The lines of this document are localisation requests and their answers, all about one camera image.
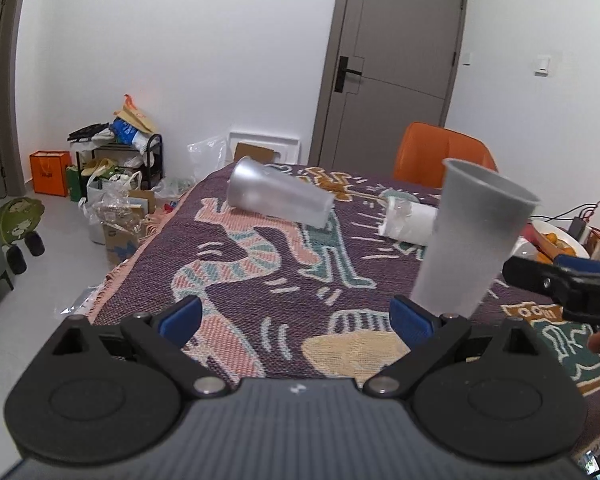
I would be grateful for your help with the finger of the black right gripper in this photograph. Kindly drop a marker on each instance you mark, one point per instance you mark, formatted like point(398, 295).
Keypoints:
point(541, 278)

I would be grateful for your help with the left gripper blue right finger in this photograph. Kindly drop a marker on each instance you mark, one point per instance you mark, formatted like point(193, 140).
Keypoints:
point(411, 323)

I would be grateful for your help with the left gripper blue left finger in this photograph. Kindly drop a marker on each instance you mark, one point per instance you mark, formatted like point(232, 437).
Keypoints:
point(179, 322)

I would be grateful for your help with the tall frosted plastic cup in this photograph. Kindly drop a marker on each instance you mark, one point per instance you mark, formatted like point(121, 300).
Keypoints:
point(479, 219)

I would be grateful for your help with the frosted cup lying far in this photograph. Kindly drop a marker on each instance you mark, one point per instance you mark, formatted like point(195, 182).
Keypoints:
point(264, 190)

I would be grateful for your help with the white bowl with fruit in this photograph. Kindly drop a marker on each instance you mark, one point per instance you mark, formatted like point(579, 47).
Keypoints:
point(542, 242)

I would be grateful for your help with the patterned woven table blanket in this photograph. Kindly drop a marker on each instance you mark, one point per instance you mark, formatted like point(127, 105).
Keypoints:
point(279, 299)

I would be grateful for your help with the clear bottle white label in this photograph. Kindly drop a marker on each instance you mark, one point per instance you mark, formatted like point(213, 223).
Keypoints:
point(407, 221)

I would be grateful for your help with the cardboard box with plastic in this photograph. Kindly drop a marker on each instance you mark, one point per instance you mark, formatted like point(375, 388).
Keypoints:
point(116, 209)

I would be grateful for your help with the clear plastic bag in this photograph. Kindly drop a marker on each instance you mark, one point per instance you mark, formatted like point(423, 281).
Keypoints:
point(207, 156)

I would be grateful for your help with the black metal shelf rack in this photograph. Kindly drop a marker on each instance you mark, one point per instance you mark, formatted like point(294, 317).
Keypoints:
point(126, 157)

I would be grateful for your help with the orange leather chair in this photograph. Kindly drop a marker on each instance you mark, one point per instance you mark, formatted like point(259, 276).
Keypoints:
point(424, 147)

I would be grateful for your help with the clutter pile on shelf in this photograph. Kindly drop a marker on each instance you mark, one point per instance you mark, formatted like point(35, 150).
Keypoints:
point(130, 128)

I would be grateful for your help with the white framed picture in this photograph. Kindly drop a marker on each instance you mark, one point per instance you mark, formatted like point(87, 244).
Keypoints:
point(265, 147)

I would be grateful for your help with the orange shopping bag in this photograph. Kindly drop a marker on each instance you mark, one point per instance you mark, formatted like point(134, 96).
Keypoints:
point(48, 172)

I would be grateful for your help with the grey door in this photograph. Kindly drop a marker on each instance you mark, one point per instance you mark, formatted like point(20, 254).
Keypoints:
point(408, 52)

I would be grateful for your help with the white wall switch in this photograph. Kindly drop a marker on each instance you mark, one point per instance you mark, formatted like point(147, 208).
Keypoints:
point(542, 65)

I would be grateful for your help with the black door handle lock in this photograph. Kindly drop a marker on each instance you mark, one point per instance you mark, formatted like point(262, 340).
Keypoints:
point(343, 70)

